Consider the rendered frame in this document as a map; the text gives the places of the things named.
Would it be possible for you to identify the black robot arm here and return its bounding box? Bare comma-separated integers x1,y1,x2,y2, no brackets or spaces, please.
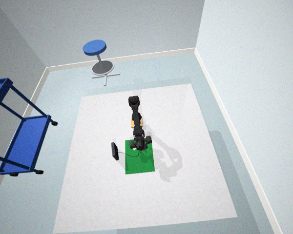
128,96,148,151

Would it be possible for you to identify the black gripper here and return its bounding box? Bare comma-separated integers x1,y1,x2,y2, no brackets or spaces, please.
129,136,152,149

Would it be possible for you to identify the green circuit board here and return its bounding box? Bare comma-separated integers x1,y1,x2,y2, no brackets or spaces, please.
125,139,155,174

